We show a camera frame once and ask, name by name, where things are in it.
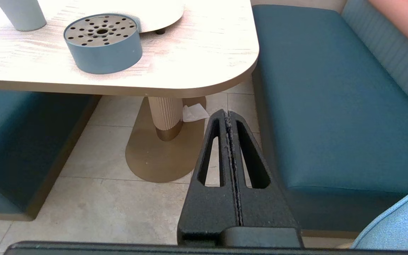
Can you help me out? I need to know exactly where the blue upholstered bench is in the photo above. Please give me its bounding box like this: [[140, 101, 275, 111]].
[[252, 0, 408, 239], [0, 89, 102, 221]]

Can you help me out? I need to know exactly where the grey plastic cup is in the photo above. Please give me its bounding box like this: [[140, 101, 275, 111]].
[[0, 0, 47, 32]]

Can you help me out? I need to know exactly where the white clear water dispenser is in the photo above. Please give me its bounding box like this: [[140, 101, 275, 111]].
[[38, 0, 185, 35]]

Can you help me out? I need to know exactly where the light blue fabric cushion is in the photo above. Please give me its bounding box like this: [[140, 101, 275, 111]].
[[351, 182, 408, 250]]

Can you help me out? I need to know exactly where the large blue perforated drip tray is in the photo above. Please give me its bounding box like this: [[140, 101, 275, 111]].
[[63, 13, 143, 75]]

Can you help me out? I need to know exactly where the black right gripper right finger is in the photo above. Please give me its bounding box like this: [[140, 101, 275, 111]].
[[227, 111, 299, 230]]

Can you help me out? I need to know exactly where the crumpled white tissue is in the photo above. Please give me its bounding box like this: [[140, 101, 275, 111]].
[[182, 103, 210, 123]]

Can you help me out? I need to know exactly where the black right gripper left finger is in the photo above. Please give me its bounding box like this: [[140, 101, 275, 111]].
[[177, 109, 242, 247]]

